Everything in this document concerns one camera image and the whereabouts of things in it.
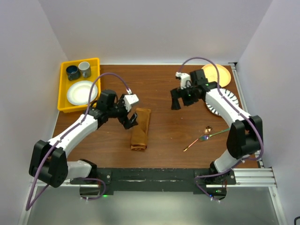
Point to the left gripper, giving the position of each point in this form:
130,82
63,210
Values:
126,123

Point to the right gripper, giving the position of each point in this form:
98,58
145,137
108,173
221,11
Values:
178,93

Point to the brown cloth napkin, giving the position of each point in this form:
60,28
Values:
139,137

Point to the rose gold spoon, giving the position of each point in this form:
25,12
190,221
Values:
206,132

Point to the iridescent fork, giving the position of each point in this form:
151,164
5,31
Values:
214,134

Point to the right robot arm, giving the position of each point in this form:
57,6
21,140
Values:
245,131

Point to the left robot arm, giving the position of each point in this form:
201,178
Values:
49,159

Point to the yellow plate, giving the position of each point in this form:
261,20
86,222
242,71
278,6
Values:
211,74

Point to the black striped white plate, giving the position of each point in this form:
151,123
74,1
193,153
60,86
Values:
227,93

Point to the white bowl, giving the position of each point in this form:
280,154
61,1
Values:
78,93

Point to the yellow plastic tray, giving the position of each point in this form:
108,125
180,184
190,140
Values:
63,104

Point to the grey mug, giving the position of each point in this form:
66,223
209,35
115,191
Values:
85,69

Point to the dark blue mug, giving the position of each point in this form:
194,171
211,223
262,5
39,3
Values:
73,73

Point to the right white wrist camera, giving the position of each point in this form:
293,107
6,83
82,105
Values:
185,80

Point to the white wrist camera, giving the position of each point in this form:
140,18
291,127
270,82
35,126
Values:
185,80
130,101

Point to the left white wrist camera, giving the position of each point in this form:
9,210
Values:
130,101

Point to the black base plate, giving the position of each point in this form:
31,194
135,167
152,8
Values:
165,180

